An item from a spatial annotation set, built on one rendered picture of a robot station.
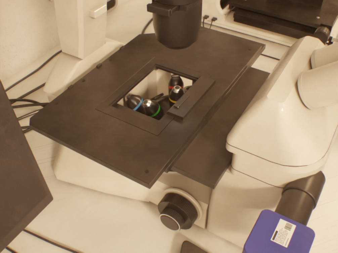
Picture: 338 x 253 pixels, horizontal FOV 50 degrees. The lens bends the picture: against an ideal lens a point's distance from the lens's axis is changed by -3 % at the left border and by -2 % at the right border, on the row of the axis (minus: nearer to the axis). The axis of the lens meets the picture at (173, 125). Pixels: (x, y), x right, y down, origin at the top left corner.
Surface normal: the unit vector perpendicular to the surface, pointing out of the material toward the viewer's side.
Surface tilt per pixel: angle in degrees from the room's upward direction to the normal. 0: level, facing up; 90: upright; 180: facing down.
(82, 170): 49
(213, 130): 0
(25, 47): 90
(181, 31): 90
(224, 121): 0
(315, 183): 34
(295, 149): 67
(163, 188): 53
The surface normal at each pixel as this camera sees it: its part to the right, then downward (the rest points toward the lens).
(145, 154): -0.01, -0.73
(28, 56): 0.86, 0.35
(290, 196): -0.39, -0.81
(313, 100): -0.47, 0.66
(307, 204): 0.47, -0.41
